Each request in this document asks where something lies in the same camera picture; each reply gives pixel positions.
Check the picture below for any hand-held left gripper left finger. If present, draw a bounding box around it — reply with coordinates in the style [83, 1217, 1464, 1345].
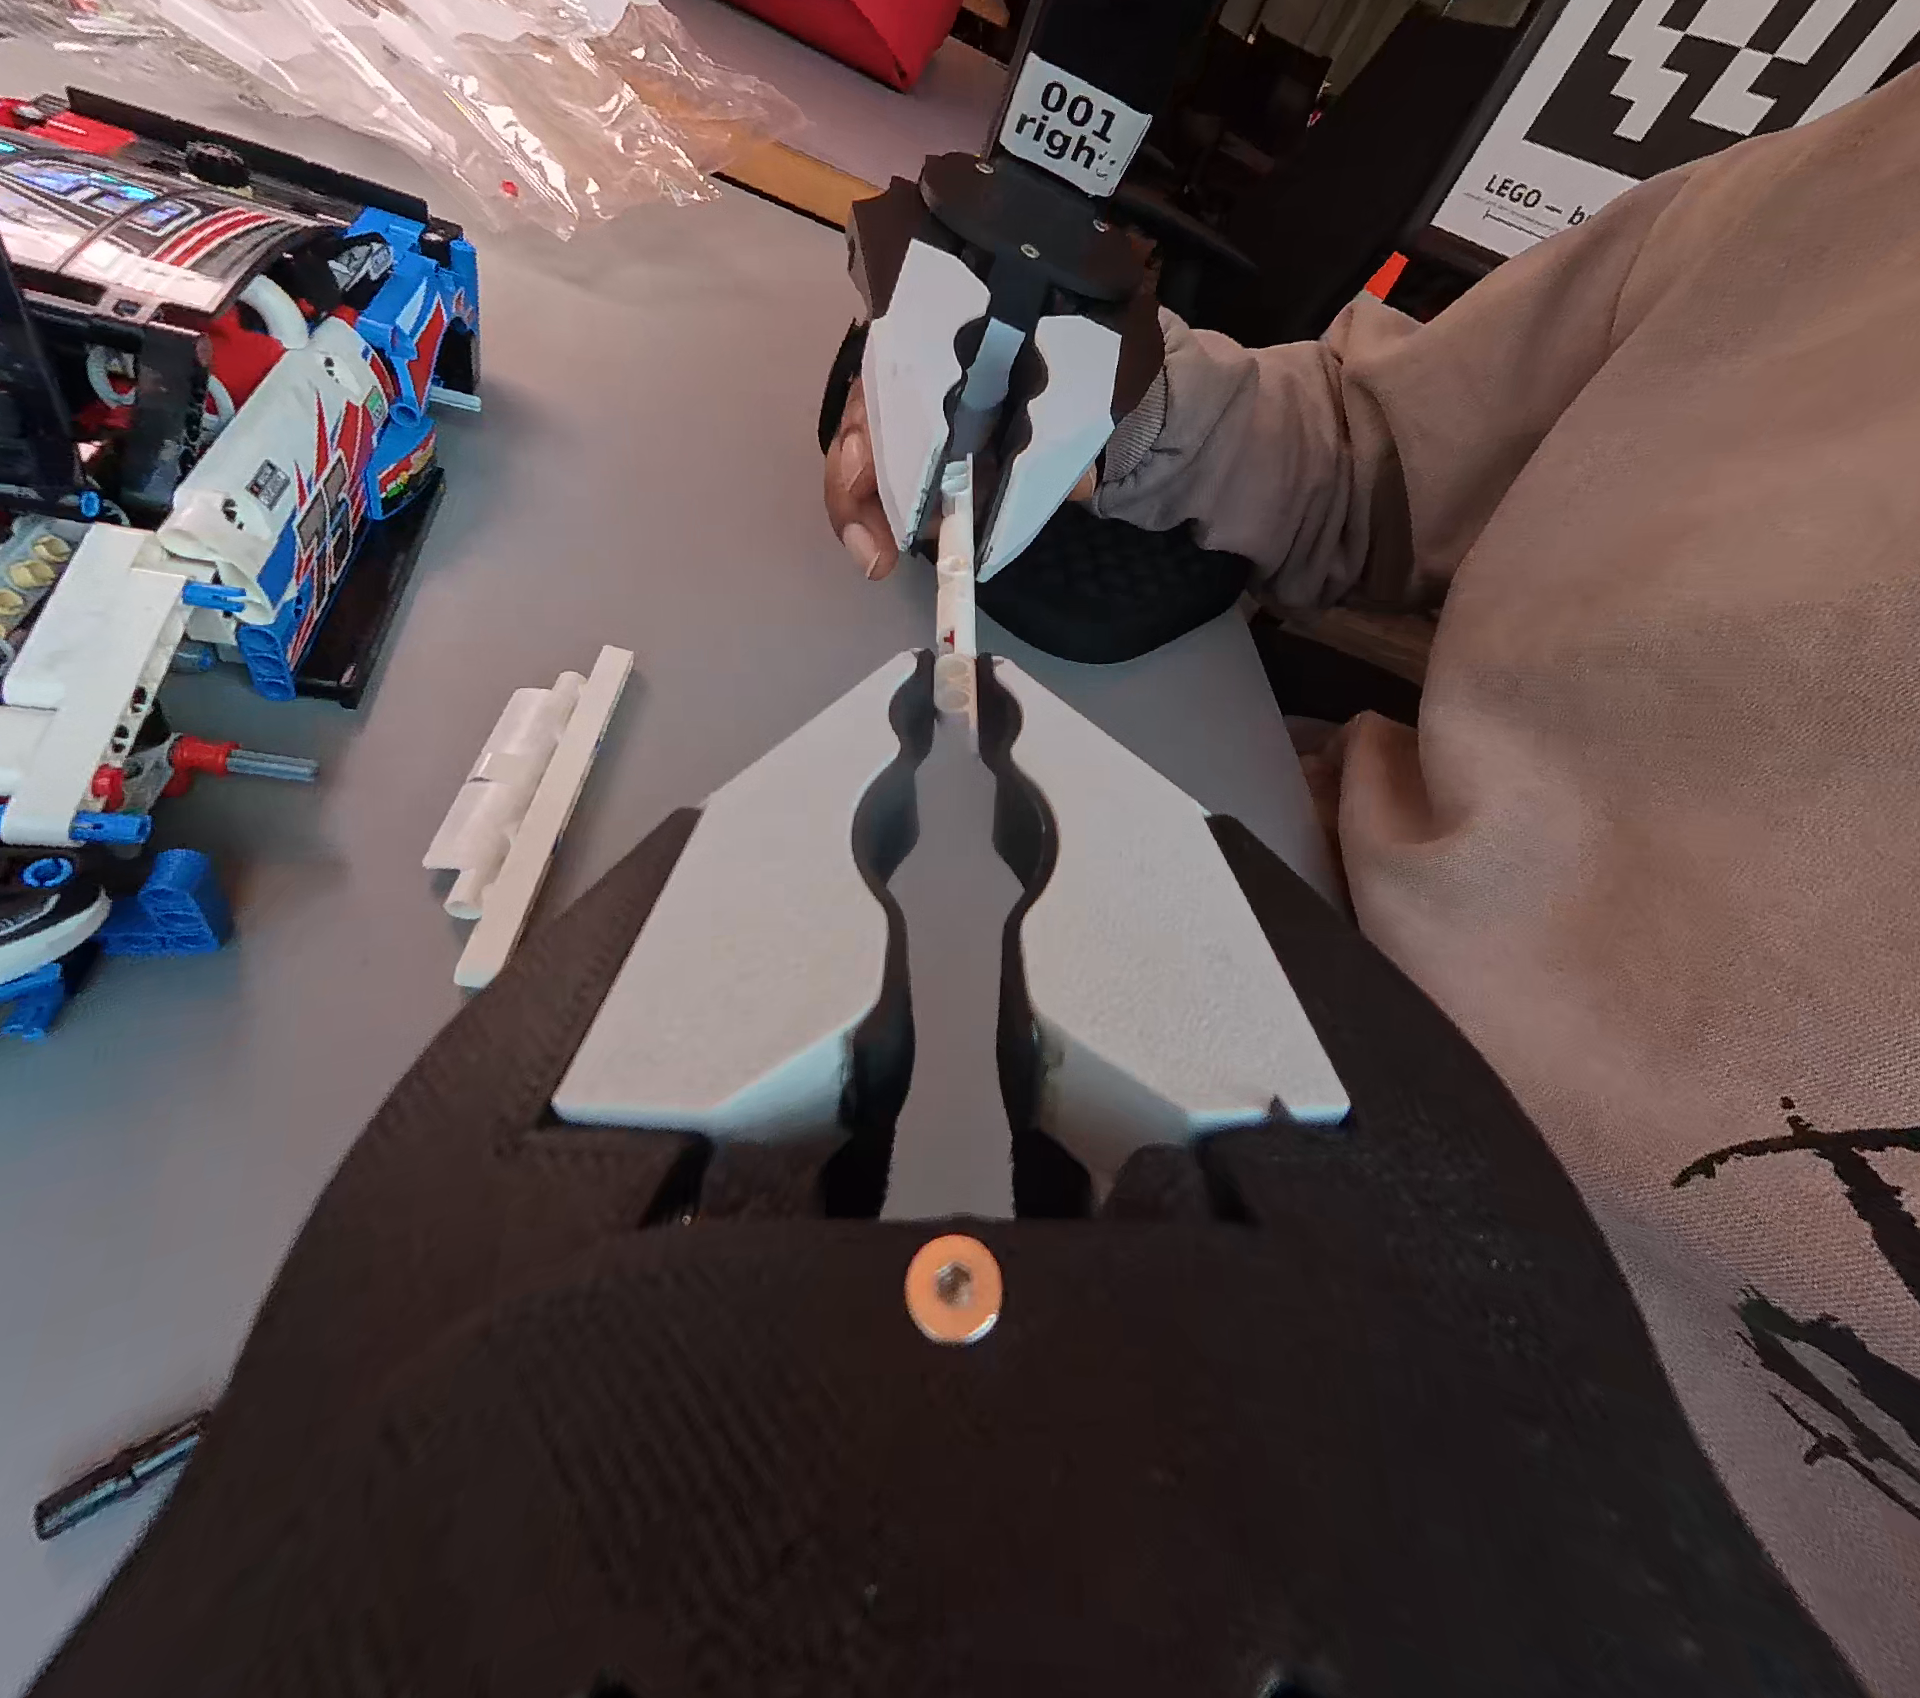
[552, 648, 940, 1146]

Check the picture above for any person's beige sweatshirt torso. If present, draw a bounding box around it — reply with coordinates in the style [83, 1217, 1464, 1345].
[1295, 62, 1920, 1698]

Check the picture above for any grey desk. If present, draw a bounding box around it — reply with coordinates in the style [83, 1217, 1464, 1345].
[0, 0, 1352, 1698]

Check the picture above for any person's right forearm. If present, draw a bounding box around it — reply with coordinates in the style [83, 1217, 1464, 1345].
[1091, 289, 1518, 629]

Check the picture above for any black axle piece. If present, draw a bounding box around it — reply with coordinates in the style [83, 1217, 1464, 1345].
[32, 1413, 207, 1542]

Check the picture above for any black office chair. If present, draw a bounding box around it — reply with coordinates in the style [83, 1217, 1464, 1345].
[973, 499, 1260, 669]

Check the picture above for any small white brick piece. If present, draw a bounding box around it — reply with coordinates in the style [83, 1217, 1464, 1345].
[926, 456, 992, 740]

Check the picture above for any black white marker sign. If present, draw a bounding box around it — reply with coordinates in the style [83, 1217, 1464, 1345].
[1424, 0, 1920, 264]

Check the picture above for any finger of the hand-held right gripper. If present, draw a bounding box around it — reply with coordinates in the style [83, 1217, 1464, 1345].
[972, 315, 1124, 587]
[857, 232, 996, 558]

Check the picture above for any toy brick race car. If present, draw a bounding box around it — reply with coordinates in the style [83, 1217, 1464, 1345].
[0, 84, 485, 1044]

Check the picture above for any person's right hand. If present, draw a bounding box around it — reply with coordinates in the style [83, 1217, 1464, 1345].
[821, 363, 906, 587]

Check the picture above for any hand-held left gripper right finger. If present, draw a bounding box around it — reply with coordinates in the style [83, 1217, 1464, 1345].
[977, 652, 1356, 1146]

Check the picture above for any white brick beam assembly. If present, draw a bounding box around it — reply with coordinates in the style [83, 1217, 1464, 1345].
[421, 644, 636, 993]

